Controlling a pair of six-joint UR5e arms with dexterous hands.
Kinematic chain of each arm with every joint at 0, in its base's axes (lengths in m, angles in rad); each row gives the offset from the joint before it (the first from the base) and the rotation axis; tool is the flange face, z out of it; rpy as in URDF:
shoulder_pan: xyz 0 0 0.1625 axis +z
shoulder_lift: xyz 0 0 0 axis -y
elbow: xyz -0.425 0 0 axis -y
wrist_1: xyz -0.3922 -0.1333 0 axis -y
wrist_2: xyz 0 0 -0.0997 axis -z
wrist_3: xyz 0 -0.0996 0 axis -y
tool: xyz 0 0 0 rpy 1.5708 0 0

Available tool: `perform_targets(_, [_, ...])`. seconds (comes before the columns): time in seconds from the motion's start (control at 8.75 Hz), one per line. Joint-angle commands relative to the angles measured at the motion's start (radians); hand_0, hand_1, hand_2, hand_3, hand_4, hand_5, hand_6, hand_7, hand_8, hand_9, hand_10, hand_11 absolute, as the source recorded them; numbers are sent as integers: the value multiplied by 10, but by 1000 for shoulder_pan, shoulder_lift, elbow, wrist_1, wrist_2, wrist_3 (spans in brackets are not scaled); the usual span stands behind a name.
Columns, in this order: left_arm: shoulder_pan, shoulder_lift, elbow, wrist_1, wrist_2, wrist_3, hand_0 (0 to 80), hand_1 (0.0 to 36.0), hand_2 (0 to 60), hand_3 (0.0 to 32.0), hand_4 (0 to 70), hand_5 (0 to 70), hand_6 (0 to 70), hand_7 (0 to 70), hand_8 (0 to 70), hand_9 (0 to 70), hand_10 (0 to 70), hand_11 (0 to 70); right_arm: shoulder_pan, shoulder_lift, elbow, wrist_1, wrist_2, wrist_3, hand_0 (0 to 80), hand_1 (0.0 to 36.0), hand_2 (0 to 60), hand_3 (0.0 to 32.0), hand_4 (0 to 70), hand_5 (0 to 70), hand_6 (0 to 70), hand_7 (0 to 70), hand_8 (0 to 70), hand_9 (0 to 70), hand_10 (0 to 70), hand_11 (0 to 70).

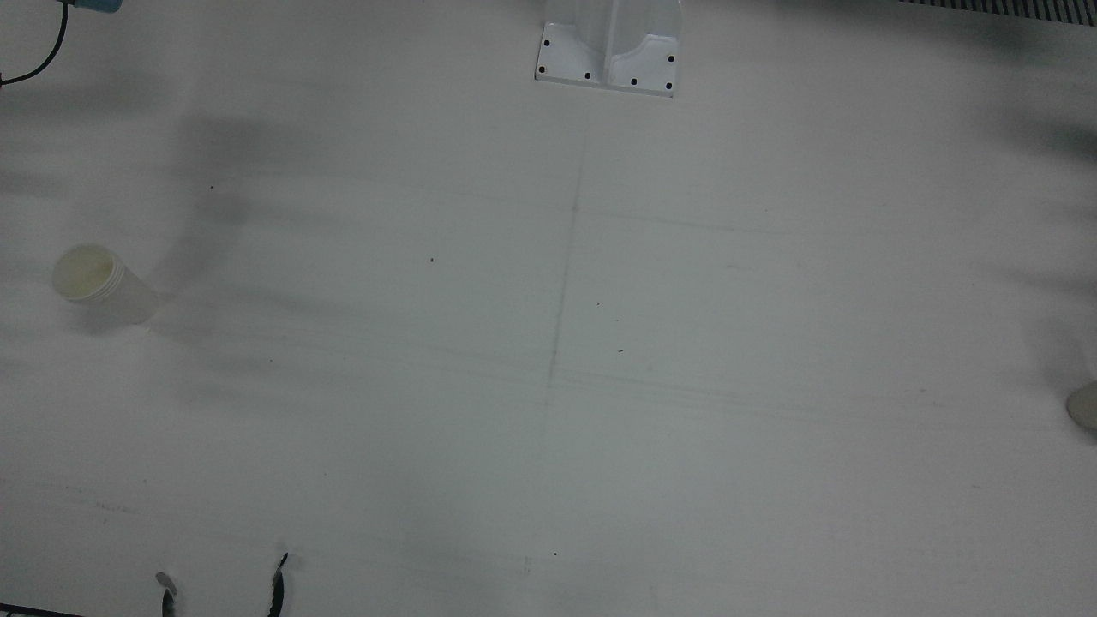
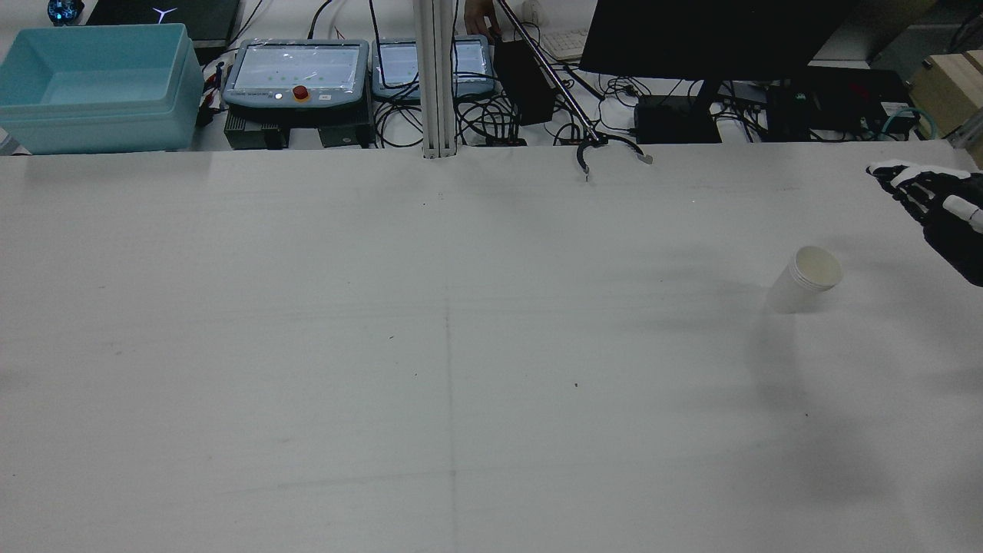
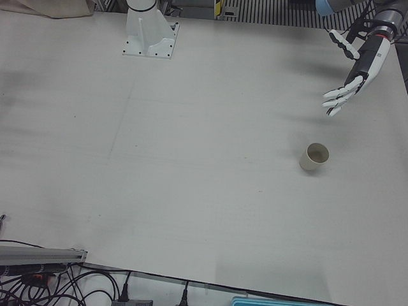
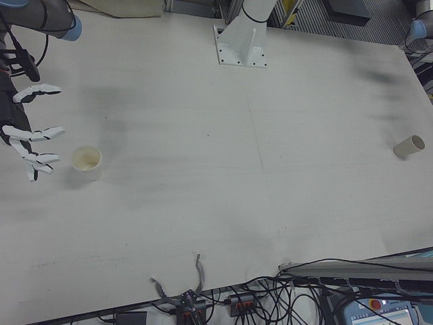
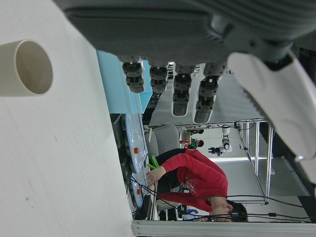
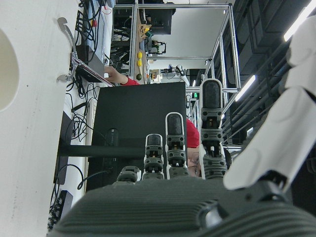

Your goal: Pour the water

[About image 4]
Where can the white mounting post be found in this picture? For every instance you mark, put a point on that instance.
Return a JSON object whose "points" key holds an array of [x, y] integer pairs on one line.
{"points": [[242, 44]]}

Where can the dark square box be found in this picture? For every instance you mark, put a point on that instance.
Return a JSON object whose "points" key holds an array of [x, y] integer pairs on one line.
{"points": [[352, 11]]}

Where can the flat black box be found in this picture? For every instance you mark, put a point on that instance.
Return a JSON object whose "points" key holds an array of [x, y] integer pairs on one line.
{"points": [[132, 319]]}

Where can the beige ceramic cup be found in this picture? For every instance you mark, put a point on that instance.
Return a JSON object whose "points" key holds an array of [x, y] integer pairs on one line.
{"points": [[407, 147]]}

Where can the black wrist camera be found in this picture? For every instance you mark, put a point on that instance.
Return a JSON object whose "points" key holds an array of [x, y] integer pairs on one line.
{"points": [[30, 69]]}

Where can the long grey strip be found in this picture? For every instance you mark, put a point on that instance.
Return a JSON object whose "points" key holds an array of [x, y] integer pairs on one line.
{"points": [[201, 271]]}

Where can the black orange connector block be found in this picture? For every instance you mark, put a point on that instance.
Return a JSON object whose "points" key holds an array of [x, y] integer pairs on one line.
{"points": [[242, 303], [189, 308]]}

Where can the short grey strip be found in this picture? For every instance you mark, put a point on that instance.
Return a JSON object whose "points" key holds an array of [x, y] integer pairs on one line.
{"points": [[159, 287]]}

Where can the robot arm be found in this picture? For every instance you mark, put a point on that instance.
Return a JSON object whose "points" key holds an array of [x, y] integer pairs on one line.
{"points": [[37, 17], [421, 28]]}

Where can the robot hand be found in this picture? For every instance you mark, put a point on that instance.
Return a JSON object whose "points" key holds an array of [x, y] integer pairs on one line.
{"points": [[20, 140]]}

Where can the white paper cup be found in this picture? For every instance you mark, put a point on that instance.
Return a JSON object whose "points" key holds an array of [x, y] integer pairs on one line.
{"points": [[86, 162]]}

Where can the teach pendant with red button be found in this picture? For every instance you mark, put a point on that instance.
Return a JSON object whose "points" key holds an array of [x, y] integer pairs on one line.
{"points": [[365, 311]]}

